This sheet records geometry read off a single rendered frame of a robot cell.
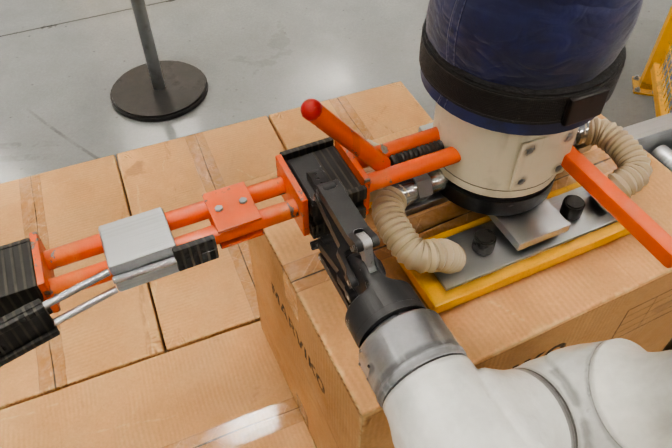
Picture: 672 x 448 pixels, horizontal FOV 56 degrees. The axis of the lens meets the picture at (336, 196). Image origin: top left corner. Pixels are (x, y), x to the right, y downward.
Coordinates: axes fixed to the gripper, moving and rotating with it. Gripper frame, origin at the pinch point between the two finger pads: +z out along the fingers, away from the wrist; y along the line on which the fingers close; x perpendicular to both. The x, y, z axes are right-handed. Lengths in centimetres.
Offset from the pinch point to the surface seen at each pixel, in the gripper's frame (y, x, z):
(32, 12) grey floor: 108, -38, 268
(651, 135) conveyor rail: 49, 101, 27
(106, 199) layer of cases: 54, -25, 66
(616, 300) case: 14.7, 33.1, -20.4
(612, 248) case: 13.6, 37.6, -14.1
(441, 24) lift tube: -17.4, 15.8, 1.4
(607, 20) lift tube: -21.0, 26.7, -9.7
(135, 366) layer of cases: 54, -28, 21
